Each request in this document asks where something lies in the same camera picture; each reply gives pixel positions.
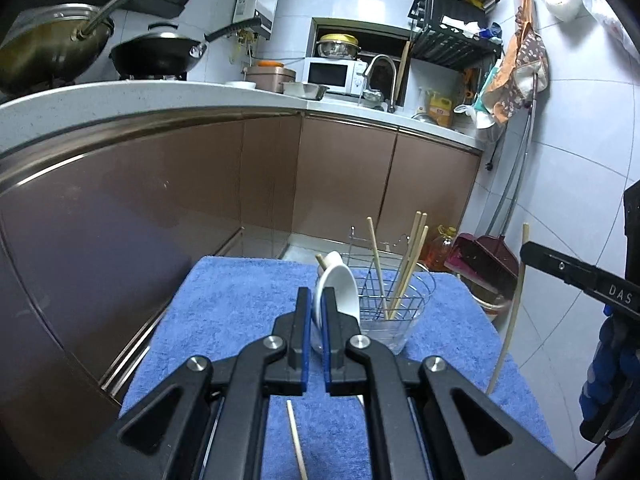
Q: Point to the chrome kitchen faucet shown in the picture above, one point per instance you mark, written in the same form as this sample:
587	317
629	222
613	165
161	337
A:
379	82

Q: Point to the white microwave oven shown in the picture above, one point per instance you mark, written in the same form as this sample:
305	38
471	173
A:
339	75

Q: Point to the black wok with lid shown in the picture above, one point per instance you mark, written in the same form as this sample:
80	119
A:
163	53

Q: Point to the cream ceramic spoon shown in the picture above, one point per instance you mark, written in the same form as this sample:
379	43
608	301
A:
328	261

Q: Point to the light blue ceramic spoon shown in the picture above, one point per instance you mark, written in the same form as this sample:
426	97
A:
340	278

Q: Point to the cream trash bin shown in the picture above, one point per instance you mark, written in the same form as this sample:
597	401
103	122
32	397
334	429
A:
493	305

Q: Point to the brass wok with lid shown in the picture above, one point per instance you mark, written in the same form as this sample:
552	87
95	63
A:
56	43

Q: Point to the maroon dustpan with broom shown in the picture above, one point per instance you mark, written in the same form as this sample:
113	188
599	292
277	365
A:
485	261

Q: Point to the grey hose pipes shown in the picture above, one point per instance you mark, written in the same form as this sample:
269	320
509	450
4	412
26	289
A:
506	205

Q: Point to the yellow lidded steel bowl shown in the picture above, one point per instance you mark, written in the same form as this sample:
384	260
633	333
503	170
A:
338	46

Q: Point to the black dish rack shelf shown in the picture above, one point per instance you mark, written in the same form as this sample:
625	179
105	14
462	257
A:
454	34

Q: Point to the patterned hanging apron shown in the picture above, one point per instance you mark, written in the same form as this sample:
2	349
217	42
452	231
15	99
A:
523	71

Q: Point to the brown rice cooker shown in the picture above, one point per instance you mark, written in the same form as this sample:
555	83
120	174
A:
270	75

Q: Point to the white bowl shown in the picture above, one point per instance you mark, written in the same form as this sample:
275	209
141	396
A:
241	84

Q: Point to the wire utensil holder clear base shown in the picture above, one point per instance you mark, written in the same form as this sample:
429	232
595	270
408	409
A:
396	332

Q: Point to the cooking oil bottle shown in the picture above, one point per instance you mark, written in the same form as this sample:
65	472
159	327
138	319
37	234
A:
440	248

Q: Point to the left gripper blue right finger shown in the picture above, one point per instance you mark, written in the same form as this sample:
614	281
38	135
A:
424	419

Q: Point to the blue gloved right hand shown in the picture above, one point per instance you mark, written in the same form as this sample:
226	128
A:
610	395

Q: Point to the yellow detergent bottle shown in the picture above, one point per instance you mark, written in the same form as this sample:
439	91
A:
439	108

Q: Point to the stainless steel tray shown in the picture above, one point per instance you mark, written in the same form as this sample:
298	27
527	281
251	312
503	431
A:
304	90

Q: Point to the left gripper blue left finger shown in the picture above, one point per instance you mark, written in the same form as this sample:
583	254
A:
207	419

